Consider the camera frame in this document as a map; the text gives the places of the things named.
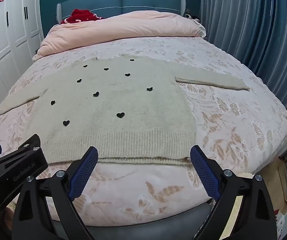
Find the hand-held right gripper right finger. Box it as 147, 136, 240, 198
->
190, 145, 278, 240

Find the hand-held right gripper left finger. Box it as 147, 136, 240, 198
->
12, 146, 99, 240

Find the beige sweater with black hearts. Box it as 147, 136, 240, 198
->
0, 54, 251, 167

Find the bed with butterfly sheet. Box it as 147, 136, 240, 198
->
0, 36, 287, 228

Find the white wardrobe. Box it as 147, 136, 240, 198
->
0, 0, 44, 128

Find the blue curtain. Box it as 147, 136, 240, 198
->
200, 0, 287, 160

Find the pink duvet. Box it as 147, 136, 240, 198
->
32, 11, 206, 62

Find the red cloth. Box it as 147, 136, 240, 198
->
60, 9, 105, 25

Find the blue padded headboard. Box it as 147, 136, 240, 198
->
57, 0, 187, 25

